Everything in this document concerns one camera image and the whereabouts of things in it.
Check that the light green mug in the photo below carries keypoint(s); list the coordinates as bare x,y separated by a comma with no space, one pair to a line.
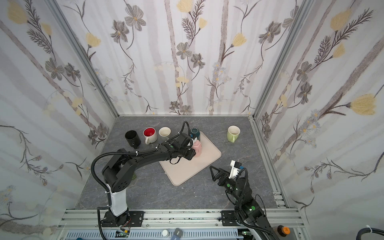
233,133

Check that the pink mug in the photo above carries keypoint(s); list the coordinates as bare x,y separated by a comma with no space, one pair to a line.
197,146

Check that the white mug red inside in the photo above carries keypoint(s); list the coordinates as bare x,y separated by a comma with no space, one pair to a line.
150,135

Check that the grey mug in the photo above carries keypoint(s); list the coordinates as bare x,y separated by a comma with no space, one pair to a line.
165,133

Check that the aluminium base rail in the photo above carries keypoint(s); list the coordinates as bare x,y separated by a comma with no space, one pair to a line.
156,225

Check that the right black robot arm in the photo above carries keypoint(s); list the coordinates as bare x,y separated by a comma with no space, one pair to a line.
246,209

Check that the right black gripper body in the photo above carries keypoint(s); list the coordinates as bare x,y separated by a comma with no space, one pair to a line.
223,177

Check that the dark green mug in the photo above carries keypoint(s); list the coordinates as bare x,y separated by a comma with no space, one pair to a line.
195,134

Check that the beige plastic tray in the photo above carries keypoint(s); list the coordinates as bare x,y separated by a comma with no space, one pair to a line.
185,169

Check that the black mug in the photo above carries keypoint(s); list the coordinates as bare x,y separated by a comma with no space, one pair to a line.
133,139

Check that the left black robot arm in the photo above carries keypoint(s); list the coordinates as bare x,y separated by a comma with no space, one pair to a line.
114,172

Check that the orange capped roll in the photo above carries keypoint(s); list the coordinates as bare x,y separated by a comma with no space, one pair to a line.
282,231

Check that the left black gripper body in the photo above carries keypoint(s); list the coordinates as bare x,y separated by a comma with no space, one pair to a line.
190,149

